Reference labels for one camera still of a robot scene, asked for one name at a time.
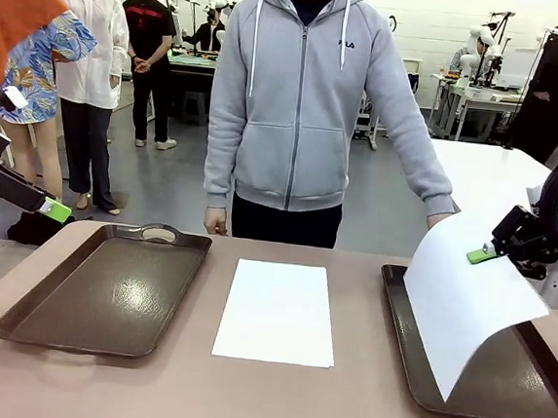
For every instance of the white A4 paper sheet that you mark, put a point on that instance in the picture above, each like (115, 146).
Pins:
(446, 307)

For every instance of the person's left forearm grey sleeve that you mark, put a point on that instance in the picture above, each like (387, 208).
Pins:
(419, 167)

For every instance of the person's left hand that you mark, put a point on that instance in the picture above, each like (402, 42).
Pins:
(438, 220)

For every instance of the person's right hand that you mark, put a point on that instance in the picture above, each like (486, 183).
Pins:
(217, 220)

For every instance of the black cloth bundle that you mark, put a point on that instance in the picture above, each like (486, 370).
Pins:
(37, 229)

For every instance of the white table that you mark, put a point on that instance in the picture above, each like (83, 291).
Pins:
(496, 179)

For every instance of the brown plastic serving tray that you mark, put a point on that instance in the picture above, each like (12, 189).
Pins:
(105, 291)
(513, 378)

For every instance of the light background work table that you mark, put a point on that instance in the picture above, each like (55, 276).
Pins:
(484, 97)

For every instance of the person in black clothes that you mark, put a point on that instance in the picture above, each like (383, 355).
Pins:
(556, 86)

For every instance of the orange cloth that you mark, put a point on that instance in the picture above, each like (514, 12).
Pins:
(13, 9)

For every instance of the grey stool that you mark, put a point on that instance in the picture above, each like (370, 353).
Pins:
(194, 106)

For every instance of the person in black T-shirt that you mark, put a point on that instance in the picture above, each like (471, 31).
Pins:
(150, 26)

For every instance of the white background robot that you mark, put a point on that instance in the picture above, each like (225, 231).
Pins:
(484, 38)

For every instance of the dark background work table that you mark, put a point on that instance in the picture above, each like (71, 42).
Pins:
(194, 61)

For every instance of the seated person in black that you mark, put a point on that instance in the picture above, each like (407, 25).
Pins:
(208, 34)

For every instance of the person in grey hoodie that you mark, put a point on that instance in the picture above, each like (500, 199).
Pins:
(293, 98)

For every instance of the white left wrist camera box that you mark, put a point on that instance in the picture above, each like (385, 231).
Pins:
(15, 97)

